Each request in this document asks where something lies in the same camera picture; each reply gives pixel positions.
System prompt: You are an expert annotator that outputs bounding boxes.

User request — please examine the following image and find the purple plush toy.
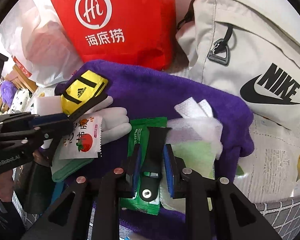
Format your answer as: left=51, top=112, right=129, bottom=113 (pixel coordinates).
left=0, top=80, right=17, bottom=107

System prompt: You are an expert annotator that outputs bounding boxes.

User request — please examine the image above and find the white Miniso plastic bag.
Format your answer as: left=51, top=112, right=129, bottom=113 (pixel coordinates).
left=0, top=0, right=83, bottom=87

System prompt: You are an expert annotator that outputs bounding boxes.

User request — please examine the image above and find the bubble wrap sheet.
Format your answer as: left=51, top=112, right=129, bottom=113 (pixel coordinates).
left=170, top=97, right=223, bottom=160

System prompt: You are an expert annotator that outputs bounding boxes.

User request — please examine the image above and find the white spotted plush pillow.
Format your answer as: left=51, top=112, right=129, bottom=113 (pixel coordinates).
left=10, top=88, right=30, bottom=113

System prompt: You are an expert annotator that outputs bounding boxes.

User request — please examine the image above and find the purple towel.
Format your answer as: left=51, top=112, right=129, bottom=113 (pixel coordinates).
left=55, top=60, right=254, bottom=239

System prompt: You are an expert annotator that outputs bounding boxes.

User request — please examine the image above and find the grey checkered blanket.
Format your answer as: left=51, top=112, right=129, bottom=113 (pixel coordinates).
left=255, top=197, right=300, bottom=239

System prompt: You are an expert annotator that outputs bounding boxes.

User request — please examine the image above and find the green snack packet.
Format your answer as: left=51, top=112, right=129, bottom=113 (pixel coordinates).
left=120, top=117, right=169, bottom=216

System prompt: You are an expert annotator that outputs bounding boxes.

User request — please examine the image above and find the white cotton glove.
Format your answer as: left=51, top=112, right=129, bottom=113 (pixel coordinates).
left=85, top=96, right=132, bottom=145

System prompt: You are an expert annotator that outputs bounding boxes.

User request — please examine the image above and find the person's left hand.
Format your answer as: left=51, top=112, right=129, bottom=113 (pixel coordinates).
left=0, top=170, right=14, bottom=202

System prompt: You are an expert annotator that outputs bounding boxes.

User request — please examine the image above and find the red Haidilao paper bag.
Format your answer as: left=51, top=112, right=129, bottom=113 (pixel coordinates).
left=51, top=0, right=176, bottom=70

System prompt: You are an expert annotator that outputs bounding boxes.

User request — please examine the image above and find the beige Nike waist bag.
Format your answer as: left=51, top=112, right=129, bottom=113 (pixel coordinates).
left=176, top=0, right=300, bottom=129

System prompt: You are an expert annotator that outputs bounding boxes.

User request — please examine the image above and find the dark green tea tin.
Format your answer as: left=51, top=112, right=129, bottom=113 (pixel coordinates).
left=23, top=161, right=55, bottom=214

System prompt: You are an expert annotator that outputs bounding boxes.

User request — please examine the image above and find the white foam block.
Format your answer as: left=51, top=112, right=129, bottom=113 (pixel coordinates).
left=31, top=96, right=63, bottom=116

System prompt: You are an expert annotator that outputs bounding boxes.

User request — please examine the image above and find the yellow Adidas pouch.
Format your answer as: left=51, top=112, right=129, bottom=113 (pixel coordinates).
left=61, top=70, right=108, bottom=115

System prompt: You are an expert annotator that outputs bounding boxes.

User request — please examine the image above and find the light green cloth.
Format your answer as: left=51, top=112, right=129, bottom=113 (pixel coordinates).
left=51, top=156, right=94, bottom=183

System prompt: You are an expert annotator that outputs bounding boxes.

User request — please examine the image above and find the green wet wipes pack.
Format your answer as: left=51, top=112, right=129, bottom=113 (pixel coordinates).
left=160, top=141, right=216, bottom=214

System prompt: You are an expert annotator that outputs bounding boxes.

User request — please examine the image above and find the white tomato snack packet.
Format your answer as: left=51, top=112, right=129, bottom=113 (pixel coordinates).
left=56, top=113, right=102, bottom=160

